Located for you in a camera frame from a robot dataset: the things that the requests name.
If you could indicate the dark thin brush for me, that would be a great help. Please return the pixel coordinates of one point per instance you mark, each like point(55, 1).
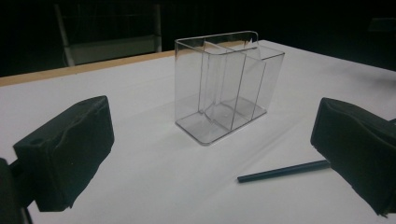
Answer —
point(280, 171)

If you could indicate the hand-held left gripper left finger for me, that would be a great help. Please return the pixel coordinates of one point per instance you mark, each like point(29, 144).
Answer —
point(65, 149)

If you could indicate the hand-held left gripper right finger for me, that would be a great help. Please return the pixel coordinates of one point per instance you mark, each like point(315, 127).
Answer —
point(358, 146)

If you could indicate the white metal stand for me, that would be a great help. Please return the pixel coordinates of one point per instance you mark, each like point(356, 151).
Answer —
point(109, 46)

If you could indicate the clear plastic divided organizer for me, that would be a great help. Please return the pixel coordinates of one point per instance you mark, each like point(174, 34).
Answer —
point(224, 90)

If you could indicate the white paper sheet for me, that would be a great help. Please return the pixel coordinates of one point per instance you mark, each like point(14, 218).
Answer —
point(174, 186)

